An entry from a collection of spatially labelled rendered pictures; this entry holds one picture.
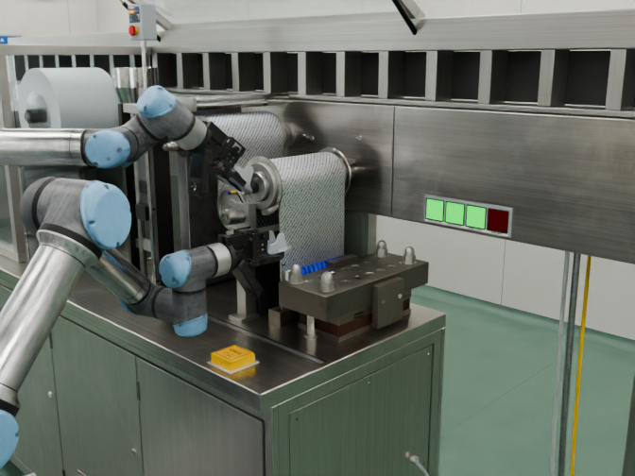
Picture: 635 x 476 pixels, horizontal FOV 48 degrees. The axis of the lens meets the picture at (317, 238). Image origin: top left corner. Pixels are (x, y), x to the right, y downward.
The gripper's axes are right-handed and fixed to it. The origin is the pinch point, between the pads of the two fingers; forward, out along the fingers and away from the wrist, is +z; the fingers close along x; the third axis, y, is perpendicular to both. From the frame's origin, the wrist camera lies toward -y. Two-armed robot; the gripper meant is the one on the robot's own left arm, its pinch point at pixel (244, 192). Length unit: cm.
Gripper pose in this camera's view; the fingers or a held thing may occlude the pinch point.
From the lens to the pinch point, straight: 175.7
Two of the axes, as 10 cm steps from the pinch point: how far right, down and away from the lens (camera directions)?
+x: -7.2, -1.7, 6.7
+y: 4.4, -8.6, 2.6
